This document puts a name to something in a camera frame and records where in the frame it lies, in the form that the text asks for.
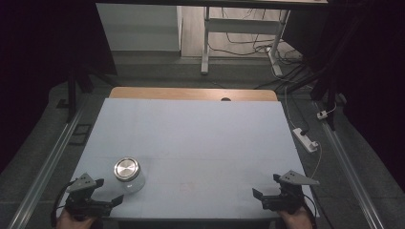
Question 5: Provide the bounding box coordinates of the person's right hand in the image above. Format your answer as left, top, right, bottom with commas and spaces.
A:
276, 206, 315, 229

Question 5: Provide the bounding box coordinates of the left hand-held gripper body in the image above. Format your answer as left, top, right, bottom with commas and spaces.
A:
63, 173, 114, 220

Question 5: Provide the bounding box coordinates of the black metal stand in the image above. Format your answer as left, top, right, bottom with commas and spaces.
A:
55, 61, 119, 124
276, 18, 366, 132

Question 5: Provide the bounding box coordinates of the person's left hand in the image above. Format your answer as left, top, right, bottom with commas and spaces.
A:
56, 209, 96, 229

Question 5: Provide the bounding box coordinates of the tangle of black cables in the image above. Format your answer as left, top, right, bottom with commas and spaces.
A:
208, 8, 305, 66

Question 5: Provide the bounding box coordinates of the wooden table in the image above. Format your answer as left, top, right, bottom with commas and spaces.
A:
109, 86, 279, 103

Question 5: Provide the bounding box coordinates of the clear glass jar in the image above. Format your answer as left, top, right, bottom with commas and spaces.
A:
117, 170, 147, 195

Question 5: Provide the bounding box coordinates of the metal floor rail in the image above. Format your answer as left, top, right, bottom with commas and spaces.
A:
8, 103, 90, 229
313, 100, 387, 229

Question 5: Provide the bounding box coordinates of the white power strip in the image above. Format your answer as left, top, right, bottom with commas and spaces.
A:
291, 127, 320, 154

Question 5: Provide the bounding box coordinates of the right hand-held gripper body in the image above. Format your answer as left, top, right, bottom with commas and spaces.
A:
261, 170, 321, 215

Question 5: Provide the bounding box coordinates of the white desk frame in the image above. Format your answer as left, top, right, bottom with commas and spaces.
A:
200, 5, 291, 77

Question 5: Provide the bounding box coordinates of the round steel jar lid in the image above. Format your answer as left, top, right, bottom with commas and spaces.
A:
113, 156, 141, 182

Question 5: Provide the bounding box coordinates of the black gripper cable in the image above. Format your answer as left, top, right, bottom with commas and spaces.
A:
302, 193, 320, 222
51, 179, 78, 228

